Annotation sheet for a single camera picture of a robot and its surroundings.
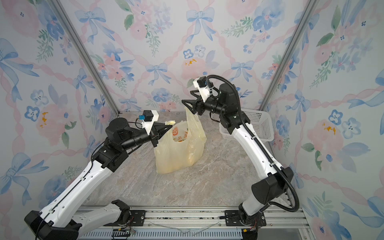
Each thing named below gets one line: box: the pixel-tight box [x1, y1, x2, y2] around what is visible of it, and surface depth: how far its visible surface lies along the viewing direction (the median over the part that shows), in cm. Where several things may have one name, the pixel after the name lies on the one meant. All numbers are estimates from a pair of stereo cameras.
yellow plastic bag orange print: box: [154, 107, 207, 174], surface depth 85 cm
